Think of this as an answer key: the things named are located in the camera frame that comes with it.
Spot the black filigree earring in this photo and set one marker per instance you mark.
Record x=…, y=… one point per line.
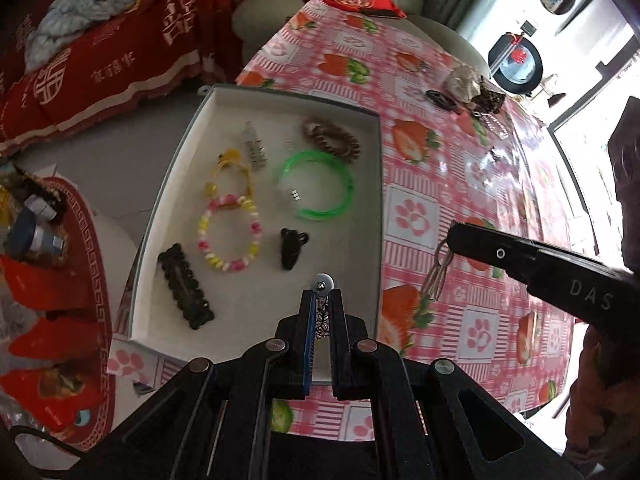
x=324, y=280

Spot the light grey sofa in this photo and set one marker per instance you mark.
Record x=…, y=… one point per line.
x=260, y=20

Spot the grey blue cloth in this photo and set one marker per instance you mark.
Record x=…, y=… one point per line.
x=80, y=10

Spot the long black scalloped hair clip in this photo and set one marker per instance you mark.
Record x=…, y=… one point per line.
x=185, y=285

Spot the white jewelry box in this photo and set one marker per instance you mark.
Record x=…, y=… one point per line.
x=235, y=310

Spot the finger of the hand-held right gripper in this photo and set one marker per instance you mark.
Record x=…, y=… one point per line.
x=480, y=247

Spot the small black claw clip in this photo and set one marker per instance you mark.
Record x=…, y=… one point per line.
x=290, y=250

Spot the silver hair clip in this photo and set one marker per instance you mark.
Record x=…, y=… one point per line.
x=256, y=152

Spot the person's orange clothing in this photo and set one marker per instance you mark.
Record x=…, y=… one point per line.
x=605, y=395

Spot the red printed blanket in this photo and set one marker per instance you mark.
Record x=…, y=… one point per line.
x=125, y=60

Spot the small dark hair accessory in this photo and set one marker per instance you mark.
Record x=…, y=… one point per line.
x=495, y=152

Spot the white scrunchie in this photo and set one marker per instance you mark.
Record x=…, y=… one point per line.
x=462, y=82

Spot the pink strawberry print tablecloth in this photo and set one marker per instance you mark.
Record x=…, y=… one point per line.
x=450, y=170

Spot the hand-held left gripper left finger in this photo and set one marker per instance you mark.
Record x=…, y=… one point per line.
x=307, y=345

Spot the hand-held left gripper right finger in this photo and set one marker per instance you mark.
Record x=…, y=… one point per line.
x=340, y=345

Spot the blue grey can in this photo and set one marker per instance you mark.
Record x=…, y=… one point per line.
x=35, y=237

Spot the red snack packet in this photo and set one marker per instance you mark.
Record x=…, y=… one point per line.
x=50, y=340
x=27, y=280
x=45, y=395

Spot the green plastic bangle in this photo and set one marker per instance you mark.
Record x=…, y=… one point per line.
x=312, y=155

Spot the red round patterned mat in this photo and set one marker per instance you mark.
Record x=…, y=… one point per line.
x=87, y=240

